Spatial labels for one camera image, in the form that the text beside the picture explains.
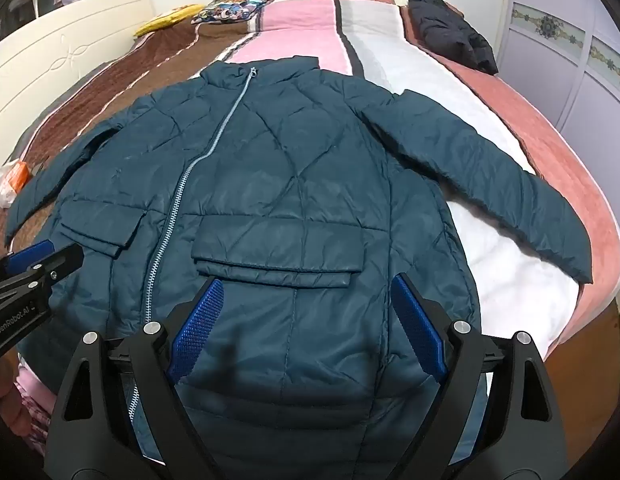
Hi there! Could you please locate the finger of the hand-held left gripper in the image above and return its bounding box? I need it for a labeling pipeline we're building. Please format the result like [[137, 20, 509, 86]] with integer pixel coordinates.
[[0, 245, 85, 306], [9, 239, 56, 267]]

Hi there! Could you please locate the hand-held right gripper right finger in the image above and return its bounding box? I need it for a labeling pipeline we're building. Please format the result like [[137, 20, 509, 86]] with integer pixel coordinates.
[[390, 273, 571, 480]]

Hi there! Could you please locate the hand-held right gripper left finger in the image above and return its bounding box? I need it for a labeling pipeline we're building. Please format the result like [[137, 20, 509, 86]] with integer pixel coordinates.
[[45, 277, 226, 480]]

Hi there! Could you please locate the teal quilted puffer jacket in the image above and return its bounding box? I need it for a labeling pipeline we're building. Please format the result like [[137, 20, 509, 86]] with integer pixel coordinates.
[[4, 56, 593, 480]]

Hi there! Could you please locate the person's left hand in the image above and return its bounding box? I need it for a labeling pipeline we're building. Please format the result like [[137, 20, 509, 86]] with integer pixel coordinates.
[[0, 352, 31, 436]]

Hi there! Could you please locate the orange and white plastic bag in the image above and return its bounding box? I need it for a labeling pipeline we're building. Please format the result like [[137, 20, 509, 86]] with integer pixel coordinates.
[[0, 159, 31, 207]]

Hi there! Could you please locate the pink plaid pajamas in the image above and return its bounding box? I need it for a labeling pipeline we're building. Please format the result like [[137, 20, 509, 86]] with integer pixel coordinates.
[[14, 352, 58, 443]]

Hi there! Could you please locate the cream bed headboard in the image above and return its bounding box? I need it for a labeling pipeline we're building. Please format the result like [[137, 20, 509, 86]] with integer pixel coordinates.
[[0, 0, 156, 171]]

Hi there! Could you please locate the yellow pillow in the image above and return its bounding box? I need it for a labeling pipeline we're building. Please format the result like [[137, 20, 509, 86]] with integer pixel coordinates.
[[134, 4, 205, 38]]

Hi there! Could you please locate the lavender sliding-door wardrobe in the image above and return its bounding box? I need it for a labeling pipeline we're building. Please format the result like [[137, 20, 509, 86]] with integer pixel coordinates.
[[495, 0, 620, 271]]

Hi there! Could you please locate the black puffer jacket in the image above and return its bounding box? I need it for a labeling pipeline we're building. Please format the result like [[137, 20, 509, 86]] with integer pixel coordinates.
[[407, 0, 500, 76]]

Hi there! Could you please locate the colourful printed pillow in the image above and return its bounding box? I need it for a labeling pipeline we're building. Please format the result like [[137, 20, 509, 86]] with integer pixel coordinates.
[[191, 0, 282, 25]]

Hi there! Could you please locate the striped bed blanket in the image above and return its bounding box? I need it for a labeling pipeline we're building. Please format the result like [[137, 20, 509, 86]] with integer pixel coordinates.
[[0, 0, 620, 396]]

